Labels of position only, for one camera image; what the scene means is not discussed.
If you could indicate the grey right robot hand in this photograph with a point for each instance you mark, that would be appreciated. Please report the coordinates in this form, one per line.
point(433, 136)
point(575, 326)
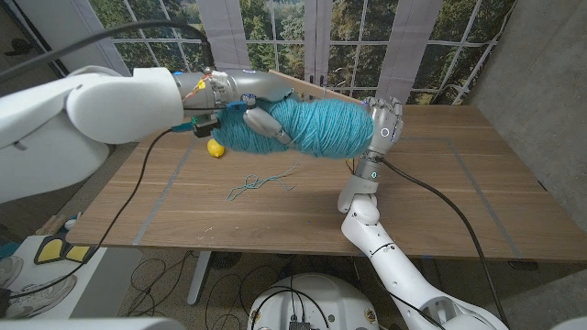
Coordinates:
point(387, 130)

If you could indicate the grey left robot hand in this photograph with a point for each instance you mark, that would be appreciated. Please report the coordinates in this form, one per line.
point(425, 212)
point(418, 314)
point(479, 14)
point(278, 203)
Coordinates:
point(257, 84)

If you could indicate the black wall hook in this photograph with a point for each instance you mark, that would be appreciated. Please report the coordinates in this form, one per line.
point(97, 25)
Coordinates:
point(22, 46)

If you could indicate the wooden floor block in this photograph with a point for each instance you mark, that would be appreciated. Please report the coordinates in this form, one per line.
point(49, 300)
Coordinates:
point(50, 224)

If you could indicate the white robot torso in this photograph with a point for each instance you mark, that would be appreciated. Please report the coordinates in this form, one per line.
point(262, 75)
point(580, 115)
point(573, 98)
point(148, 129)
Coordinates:
point(316, 302)

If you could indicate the yellow black foot pedal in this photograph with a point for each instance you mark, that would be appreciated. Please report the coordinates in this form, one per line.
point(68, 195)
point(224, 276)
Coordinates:
point(50, 250)

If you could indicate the white table leg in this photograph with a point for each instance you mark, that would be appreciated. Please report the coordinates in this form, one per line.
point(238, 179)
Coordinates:
point(199, 275)

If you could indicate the round black floor fan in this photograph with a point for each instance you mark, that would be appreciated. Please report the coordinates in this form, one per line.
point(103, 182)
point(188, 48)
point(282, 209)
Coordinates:
point(224, 260)

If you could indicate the wooden rod with metal hook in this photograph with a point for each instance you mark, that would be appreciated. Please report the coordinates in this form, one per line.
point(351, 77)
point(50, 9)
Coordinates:
point(312, 89)

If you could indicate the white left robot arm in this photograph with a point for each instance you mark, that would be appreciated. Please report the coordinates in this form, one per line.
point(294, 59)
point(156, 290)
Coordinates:
point(91, 114)

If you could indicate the teal yarn skein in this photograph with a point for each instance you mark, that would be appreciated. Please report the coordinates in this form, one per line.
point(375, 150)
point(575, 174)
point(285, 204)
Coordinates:
point(330, 128)

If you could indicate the white floor board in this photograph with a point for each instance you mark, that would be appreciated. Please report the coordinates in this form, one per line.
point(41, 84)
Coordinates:
point(105, 284)

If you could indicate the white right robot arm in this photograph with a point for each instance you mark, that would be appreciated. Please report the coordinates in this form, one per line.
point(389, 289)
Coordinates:
point(390, 266)

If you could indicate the yellow lemon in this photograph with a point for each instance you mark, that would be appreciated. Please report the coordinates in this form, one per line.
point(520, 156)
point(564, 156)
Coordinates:
point(214, 150)

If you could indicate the grey sneaker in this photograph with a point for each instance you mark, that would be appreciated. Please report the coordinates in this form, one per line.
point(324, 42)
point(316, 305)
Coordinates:
point(41, 295)
point(9, 270)

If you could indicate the printed window backdrop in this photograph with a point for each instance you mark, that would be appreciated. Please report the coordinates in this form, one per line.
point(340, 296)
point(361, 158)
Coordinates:
point(458, 46)

